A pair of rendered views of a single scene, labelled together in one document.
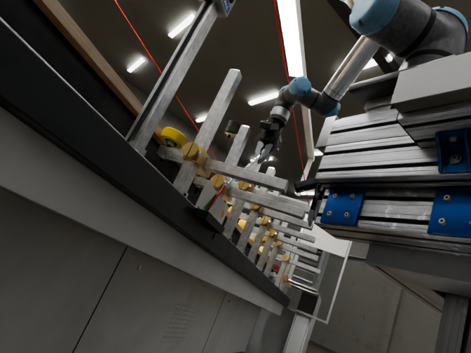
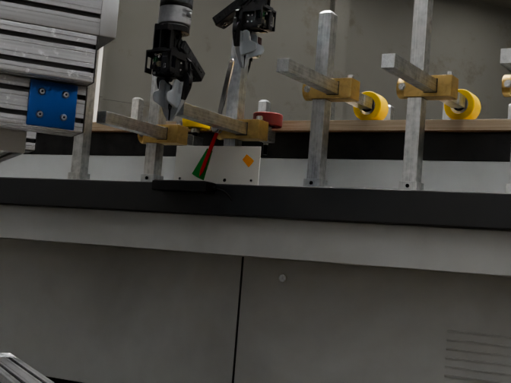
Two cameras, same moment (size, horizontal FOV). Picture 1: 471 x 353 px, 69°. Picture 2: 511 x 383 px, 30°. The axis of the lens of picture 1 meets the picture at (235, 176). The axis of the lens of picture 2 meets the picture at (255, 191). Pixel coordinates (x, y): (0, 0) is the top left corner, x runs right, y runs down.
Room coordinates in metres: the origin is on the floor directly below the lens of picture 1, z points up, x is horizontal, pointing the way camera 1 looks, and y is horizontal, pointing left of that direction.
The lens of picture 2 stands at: (1.60, -2.41, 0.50)
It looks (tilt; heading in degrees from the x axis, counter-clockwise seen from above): 4 degrees up; 97
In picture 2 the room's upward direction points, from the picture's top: 5 degrees clockwise
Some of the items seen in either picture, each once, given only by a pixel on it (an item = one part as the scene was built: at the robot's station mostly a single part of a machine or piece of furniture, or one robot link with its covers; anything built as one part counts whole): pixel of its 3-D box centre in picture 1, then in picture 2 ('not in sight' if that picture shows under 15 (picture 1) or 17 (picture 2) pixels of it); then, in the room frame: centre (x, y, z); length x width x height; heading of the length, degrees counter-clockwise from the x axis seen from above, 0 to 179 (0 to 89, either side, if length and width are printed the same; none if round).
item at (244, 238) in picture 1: (256, 209); (417, 93); (1.67, -0.16, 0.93); 0.03 x 0.03 x 0.48; 67
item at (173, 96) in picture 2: not in sight; (172, 99); (1.12, -0.32, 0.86); 0.06 x 0.03 x 0.09; 67
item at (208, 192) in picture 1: (213, 208); (216, 165); (1.17, 0.03, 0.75); 0.26 x 0.01 x 0.10; 157
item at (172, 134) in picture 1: (168, 147); (195, 134); (1.07, 0.24, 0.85); 0.08 x 0.08 x 0.11
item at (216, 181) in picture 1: (221, 187); (241, 130); (1.23, 0.03, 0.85); 0.13 x 0.06 x 0.05; 157
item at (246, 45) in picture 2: (266, 156); (246, 48); (1.25, -0.08, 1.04); 0.06 x 0.03 x 0.09; 157
